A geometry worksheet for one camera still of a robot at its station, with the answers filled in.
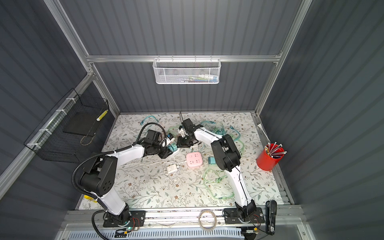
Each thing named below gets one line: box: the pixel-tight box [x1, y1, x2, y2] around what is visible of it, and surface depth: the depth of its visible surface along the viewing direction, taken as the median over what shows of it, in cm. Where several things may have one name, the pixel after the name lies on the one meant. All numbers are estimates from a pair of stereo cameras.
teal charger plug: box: [208, 156, 216, 165], surface depth 93 cm
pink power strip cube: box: [186, 151, 203, 169], surface depth 93 cm
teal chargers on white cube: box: [167, 142, 178, 152], surface depth 94 cm
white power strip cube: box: [170, 148, 181, 156], surface depth 96 cm
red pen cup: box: [256, 141, 287, 171], surface depth 86 cm
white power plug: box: [166, 164, 178, 174], surface depth 90 cm
